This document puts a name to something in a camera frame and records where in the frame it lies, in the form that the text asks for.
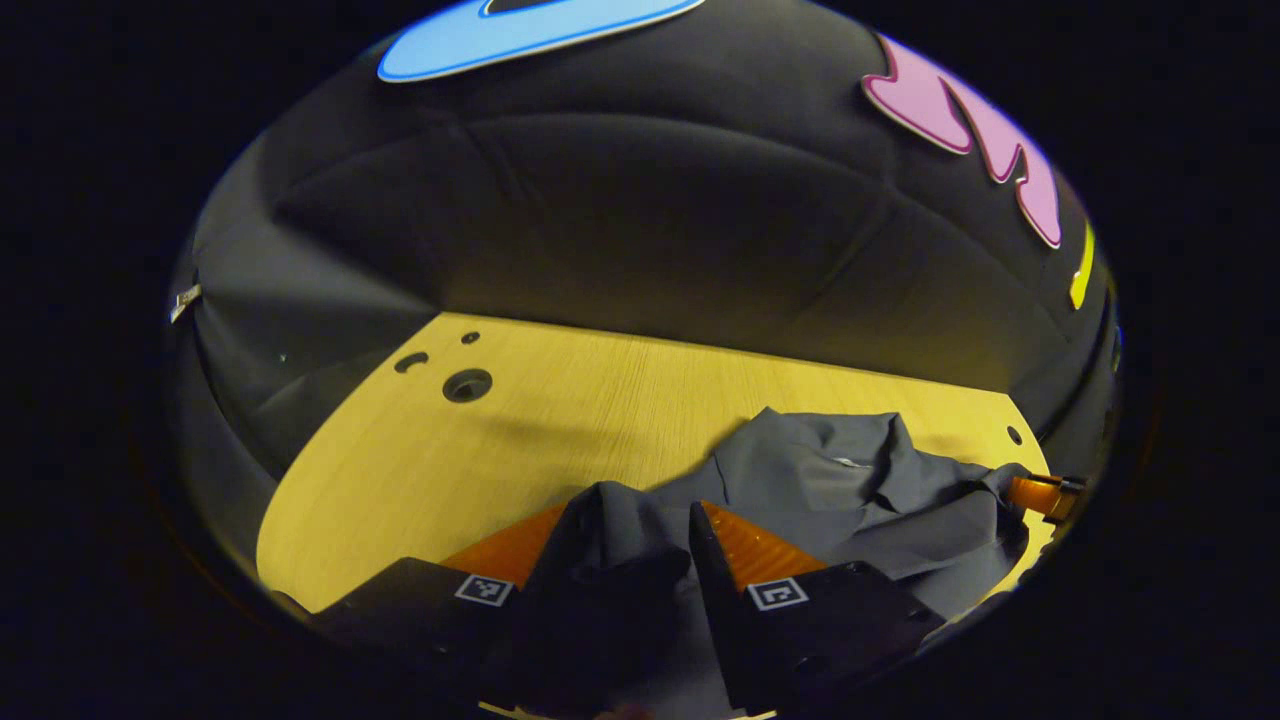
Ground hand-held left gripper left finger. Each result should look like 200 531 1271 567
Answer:
309 502 568 693

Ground grey polo shirt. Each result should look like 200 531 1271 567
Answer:
520 406 1032 720

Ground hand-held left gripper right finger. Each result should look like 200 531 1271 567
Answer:
688 499 947 714

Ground black backdrop cloth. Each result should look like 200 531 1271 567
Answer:
165 0 1123 561

